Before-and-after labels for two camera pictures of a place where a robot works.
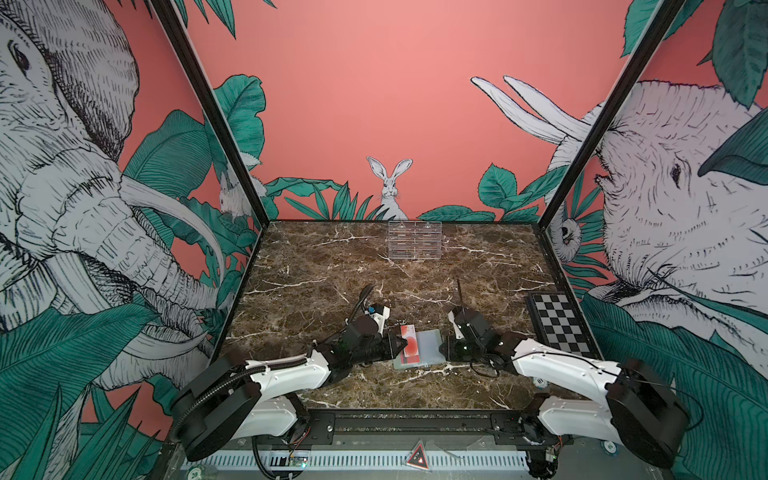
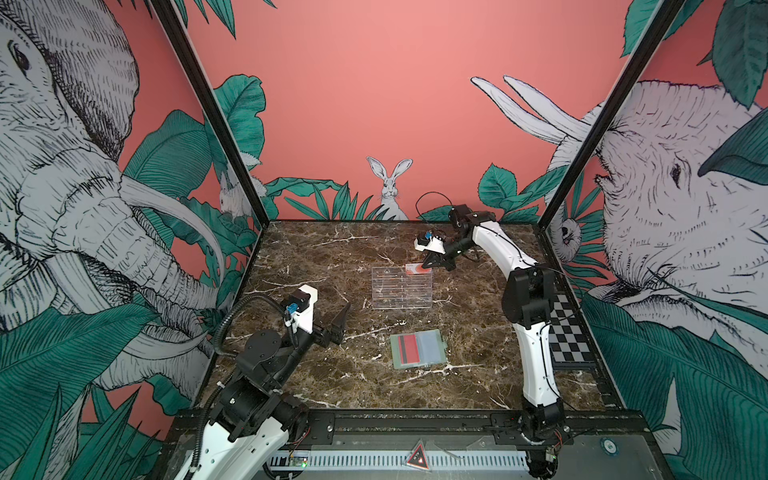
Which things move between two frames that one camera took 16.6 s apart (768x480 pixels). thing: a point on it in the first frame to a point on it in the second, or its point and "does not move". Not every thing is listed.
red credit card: (410, 353) to (416, 268)
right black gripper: (450, 353) to (433, 257)
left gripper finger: (398, 342) to (337, 328)
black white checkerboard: (557, 323) does not move
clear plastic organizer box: (415, 239) to (393, 288)
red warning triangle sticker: (417, 457) does not move
